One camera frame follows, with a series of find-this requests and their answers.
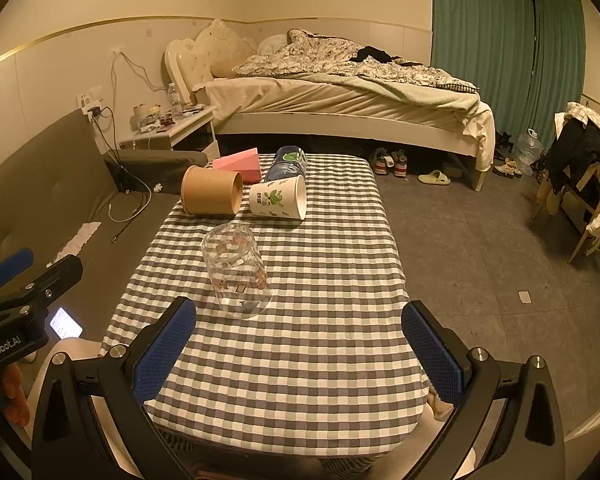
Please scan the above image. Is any wall power outlet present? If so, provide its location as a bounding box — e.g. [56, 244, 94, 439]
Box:
[75, 87, 106, 121]

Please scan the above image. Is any white pillow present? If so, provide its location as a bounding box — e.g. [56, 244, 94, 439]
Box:
[257, 35, 291, 56]

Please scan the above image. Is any brown paper cup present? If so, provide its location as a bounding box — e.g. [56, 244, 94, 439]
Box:
[180, 165, 244, 217]

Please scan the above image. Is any clear water bottle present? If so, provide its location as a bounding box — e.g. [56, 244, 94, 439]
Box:
[167, 83, 183, 121]

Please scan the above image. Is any grey sofa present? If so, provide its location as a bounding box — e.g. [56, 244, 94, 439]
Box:
[0, 107, 211, 361]

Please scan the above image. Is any white tissue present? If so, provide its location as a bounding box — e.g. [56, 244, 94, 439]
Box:
[46, 221, 102, 267]

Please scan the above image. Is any white paper cup green print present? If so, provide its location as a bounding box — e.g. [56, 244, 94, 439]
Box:
[249, 176, 307, 221]

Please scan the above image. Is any blue printed cup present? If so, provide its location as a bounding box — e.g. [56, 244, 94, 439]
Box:
[265, 146, 308, 183]

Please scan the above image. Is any clear glass cup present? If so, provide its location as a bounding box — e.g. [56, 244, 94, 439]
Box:
[201, 225, 274, 318]

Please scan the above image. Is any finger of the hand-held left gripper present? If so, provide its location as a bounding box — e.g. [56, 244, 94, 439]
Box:
[0, 247, 35, 302]
[0, 255, 84, 319]

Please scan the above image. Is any floral quilt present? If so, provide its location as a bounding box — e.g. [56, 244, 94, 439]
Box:
[232, 29, 481, 96]

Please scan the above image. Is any green curtain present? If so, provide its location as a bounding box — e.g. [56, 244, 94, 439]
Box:
[431, 0, 537, 158]
[532, 0, 586, 151]

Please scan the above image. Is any pale green bed sheet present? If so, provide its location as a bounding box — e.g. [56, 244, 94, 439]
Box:
[300, 72, 496, 171]

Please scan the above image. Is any wooden chair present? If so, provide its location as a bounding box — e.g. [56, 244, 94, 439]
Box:
[532, 157, 600, 264]

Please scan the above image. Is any large clear water jug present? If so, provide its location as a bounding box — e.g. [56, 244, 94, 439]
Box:
[512, 128, 540, 177]

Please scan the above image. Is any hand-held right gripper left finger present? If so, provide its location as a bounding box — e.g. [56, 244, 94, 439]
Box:
[32, 296, 201, 480]

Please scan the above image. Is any pink box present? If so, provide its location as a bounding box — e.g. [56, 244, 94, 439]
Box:
[212, 149, 262, 184]

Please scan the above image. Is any cream bed headboard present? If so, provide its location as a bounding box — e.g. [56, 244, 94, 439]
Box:
[163, 19, 258, 106]

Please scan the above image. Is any black clothing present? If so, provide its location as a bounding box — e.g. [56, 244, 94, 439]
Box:
[352, 46, 396, 63]

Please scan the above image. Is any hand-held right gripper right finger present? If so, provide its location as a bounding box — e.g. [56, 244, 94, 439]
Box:
[401, 300, 566, 480]

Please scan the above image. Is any black jacket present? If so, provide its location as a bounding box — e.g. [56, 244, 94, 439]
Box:
[542, 117, 600, 196]

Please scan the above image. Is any white nightstand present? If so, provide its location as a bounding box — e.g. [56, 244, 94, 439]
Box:
[118, 105, 220, 161]

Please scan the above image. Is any person's left hand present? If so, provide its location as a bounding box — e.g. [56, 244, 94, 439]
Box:
[2, 361, 32, 426]

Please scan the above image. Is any white wall cable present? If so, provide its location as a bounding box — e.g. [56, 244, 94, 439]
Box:
[111, 46, 173, 153]

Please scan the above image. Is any dark sofa armrest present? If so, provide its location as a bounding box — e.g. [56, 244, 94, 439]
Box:
[104, 150, 210, 196]

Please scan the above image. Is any smartphone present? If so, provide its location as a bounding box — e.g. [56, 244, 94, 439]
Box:
[50, 308, 84, 339]

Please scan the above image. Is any grey checkered tablecloth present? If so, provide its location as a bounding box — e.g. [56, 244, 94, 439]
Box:
[100, 152, 428, 463]

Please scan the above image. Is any black cable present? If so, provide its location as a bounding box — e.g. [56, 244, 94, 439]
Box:
[111, 190, 153, 244]

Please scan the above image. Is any white bed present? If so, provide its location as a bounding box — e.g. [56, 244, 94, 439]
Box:
[162, 19, 496, 192]

